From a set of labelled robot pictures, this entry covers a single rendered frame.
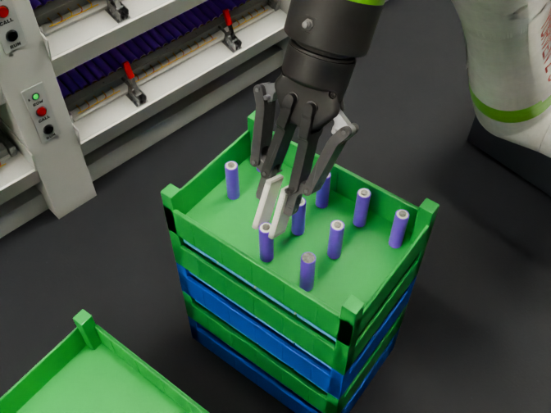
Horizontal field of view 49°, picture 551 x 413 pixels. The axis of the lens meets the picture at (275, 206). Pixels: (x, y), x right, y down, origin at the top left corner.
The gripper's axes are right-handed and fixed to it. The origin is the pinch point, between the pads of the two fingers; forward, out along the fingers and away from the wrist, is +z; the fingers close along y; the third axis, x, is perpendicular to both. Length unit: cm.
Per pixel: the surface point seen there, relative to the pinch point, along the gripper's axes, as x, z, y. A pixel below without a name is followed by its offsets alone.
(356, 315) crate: 3.9, 4.6, -15.3
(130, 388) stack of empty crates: 9.1, 32.7, 9.2
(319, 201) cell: -12.6, 3.3, -0.2
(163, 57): -42, 7, 57
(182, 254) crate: -1.1, 15.6, 12.6
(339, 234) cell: -5.5, 2.3, -7.0
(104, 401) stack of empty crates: 12.3, 34.2, 10.7
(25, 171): -8, 26, 56
